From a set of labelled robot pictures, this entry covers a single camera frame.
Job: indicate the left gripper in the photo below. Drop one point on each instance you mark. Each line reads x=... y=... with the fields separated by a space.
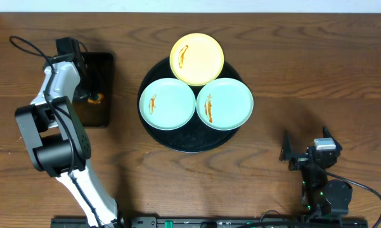
x=83 y=83

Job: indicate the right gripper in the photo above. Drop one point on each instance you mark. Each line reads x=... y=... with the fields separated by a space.
x=286 y=151

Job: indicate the green yellow sponge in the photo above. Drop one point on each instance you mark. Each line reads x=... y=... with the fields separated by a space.
x=96 y=99

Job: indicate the light green plate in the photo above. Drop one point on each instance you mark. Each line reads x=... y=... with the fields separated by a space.
x=224 y=104
x=167 y=104

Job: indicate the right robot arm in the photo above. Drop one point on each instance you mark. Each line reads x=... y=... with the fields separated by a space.
x=327 y=200

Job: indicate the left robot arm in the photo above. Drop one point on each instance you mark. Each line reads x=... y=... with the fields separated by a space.
x=58 y=144

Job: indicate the black rectangular water tray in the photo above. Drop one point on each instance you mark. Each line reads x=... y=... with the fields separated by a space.
x=101 y=69

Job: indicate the round black tray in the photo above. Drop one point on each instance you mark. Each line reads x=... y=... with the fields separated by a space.
x=194 y=136

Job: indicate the yellow plate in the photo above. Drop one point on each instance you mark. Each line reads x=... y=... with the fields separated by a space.
x=196 y=59

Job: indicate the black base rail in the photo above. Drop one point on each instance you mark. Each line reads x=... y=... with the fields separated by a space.
x=271 y=221

